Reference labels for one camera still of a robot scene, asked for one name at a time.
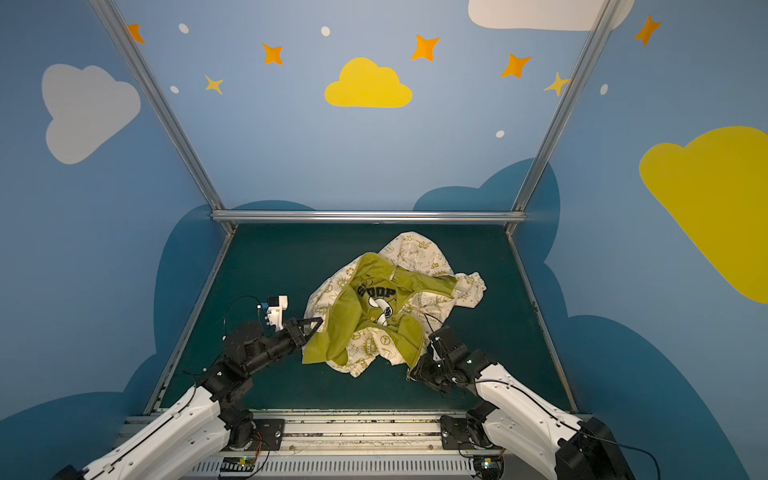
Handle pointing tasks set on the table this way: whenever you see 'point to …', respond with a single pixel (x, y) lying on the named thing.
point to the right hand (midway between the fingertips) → (418, 372)
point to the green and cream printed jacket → (380, 306)
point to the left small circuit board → (237, 464)
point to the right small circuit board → (489, 467)
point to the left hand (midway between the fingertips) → (322, 318)
